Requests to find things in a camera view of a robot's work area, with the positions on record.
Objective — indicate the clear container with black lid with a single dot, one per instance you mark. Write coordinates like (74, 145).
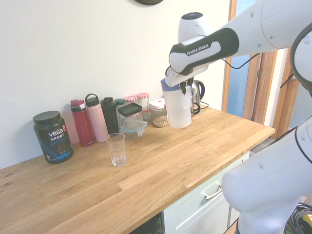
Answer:
(130, 112)

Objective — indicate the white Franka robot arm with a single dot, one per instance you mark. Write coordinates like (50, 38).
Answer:
(268, 24)

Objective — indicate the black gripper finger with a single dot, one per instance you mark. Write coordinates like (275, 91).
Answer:
(189, 81)
(183, 89)

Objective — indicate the black Vega protein tub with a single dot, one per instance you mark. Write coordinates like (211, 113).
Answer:
(54, 139)

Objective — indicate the black stainless dishwasher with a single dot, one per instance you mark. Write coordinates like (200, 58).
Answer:
(157, 225)

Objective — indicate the black shaker bottle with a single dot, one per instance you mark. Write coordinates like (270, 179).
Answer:
(110, 117)

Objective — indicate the cereal container with white lid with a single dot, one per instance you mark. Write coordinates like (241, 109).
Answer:
(158, 114)

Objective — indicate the black round wall clock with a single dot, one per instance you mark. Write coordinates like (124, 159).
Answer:
(148, 2)

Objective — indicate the red water bottle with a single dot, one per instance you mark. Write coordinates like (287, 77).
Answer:
(83, 126)

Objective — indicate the pink water bottle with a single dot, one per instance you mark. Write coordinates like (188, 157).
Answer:
(97, 122)

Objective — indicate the clear faceted drinking glass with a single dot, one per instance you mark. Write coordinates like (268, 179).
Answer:
(117, 151)

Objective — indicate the clear bottle with green lid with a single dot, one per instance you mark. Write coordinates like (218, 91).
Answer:
(120, 102)

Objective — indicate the metal door hinge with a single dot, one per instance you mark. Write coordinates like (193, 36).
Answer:
(259, 73)

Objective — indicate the yellow plastic box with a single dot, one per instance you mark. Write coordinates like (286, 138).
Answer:
(307, 221)

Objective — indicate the small jar with gingham lid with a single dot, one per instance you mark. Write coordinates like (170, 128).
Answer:
(146, 114)

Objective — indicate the glass container with teal lid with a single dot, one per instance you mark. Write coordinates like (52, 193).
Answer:
(134, 130)

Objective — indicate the wooden door frame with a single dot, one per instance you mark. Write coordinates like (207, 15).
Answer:
(258, 97)

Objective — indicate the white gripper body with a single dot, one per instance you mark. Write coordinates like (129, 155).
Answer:
(173, 80)

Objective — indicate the pale blue door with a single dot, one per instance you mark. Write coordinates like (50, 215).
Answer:
(240, 87)

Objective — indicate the translucent pitcher with blue lid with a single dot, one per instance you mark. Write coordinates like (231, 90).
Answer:
(178, 114)

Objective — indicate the steel electric kettle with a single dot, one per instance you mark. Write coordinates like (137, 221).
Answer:
(198, 91)

